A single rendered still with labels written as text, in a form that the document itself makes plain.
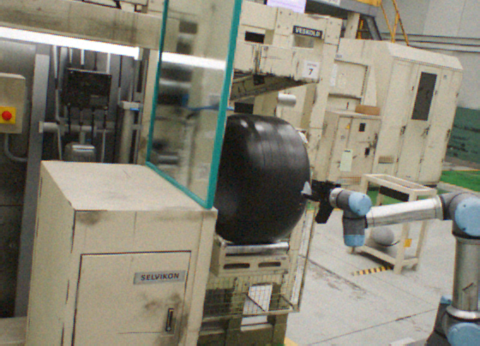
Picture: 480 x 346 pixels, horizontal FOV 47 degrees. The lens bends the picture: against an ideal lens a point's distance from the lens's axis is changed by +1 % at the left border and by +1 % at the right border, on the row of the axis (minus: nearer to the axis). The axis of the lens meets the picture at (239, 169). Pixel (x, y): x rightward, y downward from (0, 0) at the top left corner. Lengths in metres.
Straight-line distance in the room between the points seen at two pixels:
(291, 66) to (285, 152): 0.58
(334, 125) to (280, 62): 4.42
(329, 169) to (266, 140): 4.91
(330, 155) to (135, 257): 5.72
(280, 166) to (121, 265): 0.95
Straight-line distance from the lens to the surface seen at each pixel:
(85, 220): 1.45
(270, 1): 6.44
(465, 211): 1.97
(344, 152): 7.26
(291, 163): 2.28
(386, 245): 5.57
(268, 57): 2.65
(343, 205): 1.97
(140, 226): 1.50
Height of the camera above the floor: 1.69
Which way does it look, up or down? 11 degrees down
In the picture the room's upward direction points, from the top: 9 degrees clockwise
